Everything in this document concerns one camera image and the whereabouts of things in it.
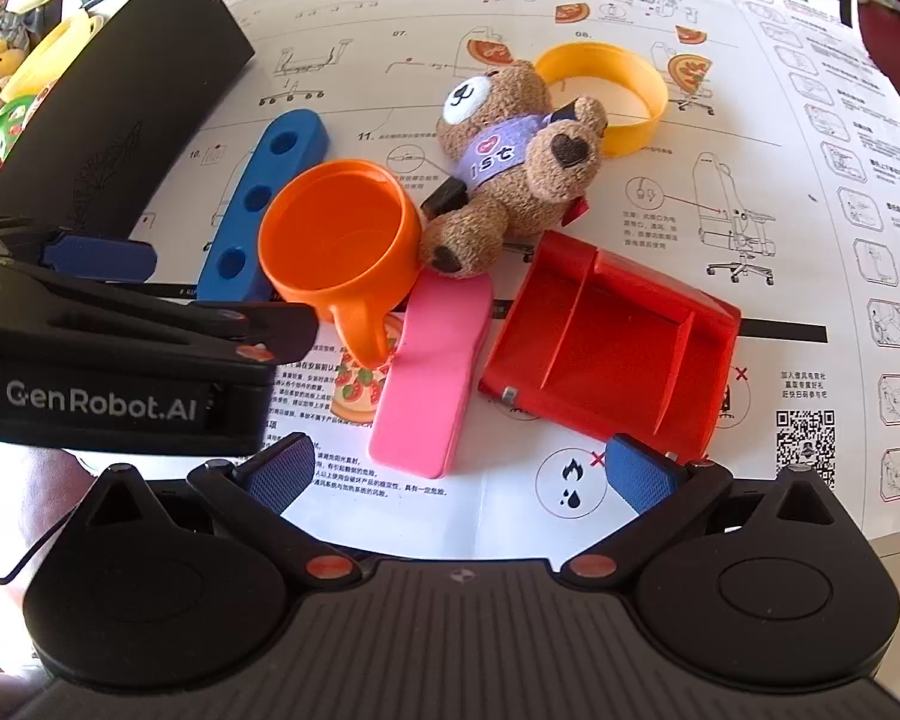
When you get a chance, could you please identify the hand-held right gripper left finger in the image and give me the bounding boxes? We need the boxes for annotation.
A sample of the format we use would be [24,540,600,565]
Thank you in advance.
[79,431,365,587]

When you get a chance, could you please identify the pink plastic shoe sole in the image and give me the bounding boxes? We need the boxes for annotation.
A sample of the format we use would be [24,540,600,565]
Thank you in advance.
[369,270,494,480]

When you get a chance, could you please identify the printed instruction sheet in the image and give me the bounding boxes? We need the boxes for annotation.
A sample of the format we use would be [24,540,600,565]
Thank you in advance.
[120,0,900,565]

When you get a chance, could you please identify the orange plastic cup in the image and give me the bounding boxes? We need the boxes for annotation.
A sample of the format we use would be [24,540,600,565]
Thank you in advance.
[257,160,424,368]

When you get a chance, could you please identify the blue block with holes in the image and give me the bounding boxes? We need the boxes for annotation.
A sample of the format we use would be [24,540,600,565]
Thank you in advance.
[195,109,331,306]

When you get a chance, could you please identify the yellow plastic ring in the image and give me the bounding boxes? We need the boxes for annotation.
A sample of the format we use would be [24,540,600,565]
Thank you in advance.
[534,41,669,158]

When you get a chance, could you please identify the red plastic phone stand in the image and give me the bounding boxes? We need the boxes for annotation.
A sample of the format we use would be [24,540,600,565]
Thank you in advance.
[478,231,743,463]

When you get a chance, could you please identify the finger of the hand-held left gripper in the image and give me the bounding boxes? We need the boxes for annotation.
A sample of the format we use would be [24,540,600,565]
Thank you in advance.
[0,214,160,285]
[148,298,320,368]

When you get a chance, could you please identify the black cable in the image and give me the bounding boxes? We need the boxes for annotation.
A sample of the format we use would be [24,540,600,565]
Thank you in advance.
[0,514,76,586]

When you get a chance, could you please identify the black box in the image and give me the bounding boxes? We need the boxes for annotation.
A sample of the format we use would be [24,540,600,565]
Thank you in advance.
[0,0,258,241]

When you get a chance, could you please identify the yellow plastic toy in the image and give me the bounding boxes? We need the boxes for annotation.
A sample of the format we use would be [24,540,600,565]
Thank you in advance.
[4,15,106,103]

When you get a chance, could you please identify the brown teddy bear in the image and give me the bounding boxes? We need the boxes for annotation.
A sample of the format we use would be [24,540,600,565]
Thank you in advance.
[418,58,610,277]

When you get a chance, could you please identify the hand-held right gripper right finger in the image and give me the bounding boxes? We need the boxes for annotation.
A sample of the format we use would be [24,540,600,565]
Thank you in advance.
[559,433,837,586]

